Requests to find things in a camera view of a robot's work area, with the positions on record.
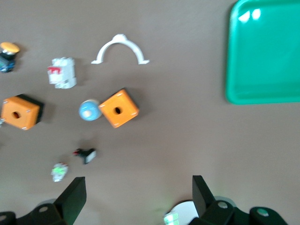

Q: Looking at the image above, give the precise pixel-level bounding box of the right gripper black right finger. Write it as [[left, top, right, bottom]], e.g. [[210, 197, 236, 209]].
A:
[[192, 175, 236, 225]]

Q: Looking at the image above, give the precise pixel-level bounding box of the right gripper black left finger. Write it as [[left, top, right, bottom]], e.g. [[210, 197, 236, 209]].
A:
[[31, 177, 87, 225]]

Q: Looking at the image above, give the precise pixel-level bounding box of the white circuit breaker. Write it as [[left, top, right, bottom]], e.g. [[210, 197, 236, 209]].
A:
[[47, 57, 77, 90]]

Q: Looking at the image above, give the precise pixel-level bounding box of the blue and white round dome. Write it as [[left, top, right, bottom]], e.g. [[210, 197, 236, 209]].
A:
[[78, 99, 103, 122]]

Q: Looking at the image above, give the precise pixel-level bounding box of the orange button box with hole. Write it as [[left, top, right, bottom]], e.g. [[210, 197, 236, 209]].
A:
[[97, 88, 140, 129], [0, 93, 45, 131]]

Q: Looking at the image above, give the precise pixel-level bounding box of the green plastic tray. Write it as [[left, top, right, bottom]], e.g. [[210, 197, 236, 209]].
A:
[[225, 0, 300, 105]]

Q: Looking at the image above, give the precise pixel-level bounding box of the orange-headed black pushbutton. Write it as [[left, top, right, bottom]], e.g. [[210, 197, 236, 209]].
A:
[[0, 41, 21, 74]]

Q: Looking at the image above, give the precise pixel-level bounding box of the white pipe clamp with boss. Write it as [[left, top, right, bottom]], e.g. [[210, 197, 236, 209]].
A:
[[90, 33, 150, 65]]

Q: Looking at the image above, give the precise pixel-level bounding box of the black switch with red tip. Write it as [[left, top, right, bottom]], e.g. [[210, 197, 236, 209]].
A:
[[72, 147, 97, 165]]

